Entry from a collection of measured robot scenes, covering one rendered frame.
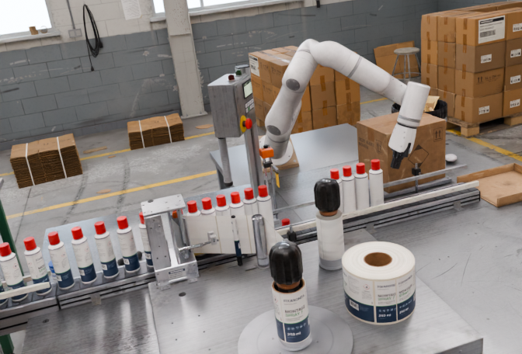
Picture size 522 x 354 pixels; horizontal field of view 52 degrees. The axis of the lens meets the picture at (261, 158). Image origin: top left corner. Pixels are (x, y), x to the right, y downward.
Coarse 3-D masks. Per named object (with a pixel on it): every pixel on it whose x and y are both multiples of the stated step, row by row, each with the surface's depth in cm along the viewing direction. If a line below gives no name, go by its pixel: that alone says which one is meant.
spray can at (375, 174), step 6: (372, 162) 202; (378, 162) 202; (372, 168) 203; (378, 168) 202; (372, 174) 203; (378, 174) 202; (372, 180) 204; (378, 180) 203; (372, 186) 205; (378, 186) 204; (372, 192) 206; (378, 192) 205; (372, 198) 207; (378, 198) 205; (372, 204) 208; (378, 204) 206
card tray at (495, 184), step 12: (492, 168) 236; (504, 168) 238; (516, 168) 238; (468, 180) 234; (480, 180) 234; (492, 180) 232; (504, 180) 231; (516, 180) 230; (492, 192) 222; (504, 192) 221; (516, 192) 219; (492, 204) 212; (504, 204) 210
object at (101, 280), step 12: (456, 192) 215; (468, 192) 215; (408, 204) 210; (360, 216) 205; (372, 216) 205; (312, 228) 201; (144, 264) 190; (120, 276) 184; (132, 276) 183; (72, 288) 180; (84, 288) 180
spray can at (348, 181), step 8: (344, 168) 199; (344, 176) 200; (352, 176) 200; (344, 184) 200; (352, 184) 200; (344, 192) 202; (352, 192) 201; (344, 200) 203; (352, 200) 202; (344, 208) 204; (352, 208) 203
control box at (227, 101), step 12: (216, 84) 179; (228, 84) 177; (240, 84) 181; (216, 96) 180; (228, 96) 178; (240, 96) 181; (252, 96) 193; (216, 108) 181; (228, 108) 180; (240, 108) 181; (216, 120) 183; (228, 120) 182; (240, 120) 182; (252, 120) 193; (216, 132) 185; (228, 132) 183; (240, 132) 183
